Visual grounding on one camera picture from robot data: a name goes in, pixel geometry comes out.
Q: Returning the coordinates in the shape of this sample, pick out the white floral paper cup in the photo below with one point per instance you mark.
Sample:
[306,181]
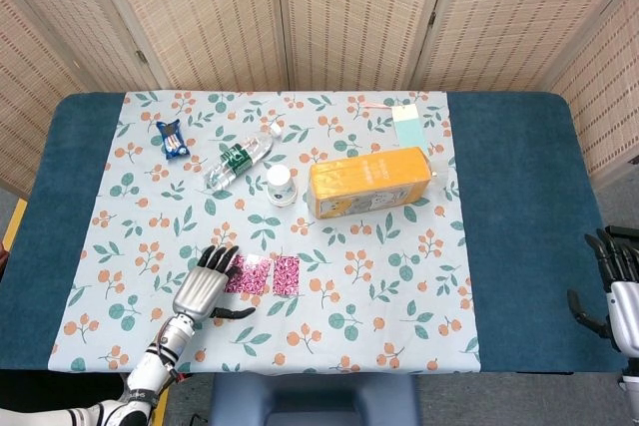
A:
[279,184]

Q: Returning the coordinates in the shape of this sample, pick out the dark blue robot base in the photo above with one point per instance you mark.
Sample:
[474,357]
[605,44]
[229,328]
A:
[309,396]

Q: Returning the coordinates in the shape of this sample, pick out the teal blue table cover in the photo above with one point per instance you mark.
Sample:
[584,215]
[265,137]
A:
[524,196]

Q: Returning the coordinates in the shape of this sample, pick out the orange cat tissue pack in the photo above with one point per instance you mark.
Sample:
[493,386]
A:
[369,176]

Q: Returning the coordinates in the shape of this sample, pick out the blue snack packet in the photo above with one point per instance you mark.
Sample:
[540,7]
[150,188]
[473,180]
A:
[172,139]

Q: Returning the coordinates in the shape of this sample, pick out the metal screen hinge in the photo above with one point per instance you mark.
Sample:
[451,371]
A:
[432,18]
[142,56]

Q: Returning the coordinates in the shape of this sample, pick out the pale green paper tag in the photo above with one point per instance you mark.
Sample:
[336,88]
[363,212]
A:
[408,129]

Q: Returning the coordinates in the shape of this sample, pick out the clear plastic water bottle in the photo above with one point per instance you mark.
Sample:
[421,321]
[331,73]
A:
[234,159]

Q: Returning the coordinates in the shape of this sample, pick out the floral print tablecloth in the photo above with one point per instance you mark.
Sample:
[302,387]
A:
[324,336]

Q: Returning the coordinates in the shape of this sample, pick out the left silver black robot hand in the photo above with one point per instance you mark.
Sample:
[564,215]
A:
[199,291]

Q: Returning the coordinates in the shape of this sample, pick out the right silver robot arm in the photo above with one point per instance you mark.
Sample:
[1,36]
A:
[631,381]

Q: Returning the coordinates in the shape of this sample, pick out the thin pink strip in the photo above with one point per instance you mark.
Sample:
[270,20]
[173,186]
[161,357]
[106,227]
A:
[374,106]

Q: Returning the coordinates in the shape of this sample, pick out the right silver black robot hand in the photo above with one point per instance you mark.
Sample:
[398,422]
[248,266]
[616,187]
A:
[624,311]

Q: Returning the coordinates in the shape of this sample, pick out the woven folding screen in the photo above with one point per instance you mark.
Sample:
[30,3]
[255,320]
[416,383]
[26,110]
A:
[349,22]

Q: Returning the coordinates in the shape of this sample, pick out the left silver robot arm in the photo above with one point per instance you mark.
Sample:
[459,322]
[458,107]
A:
[150,371]

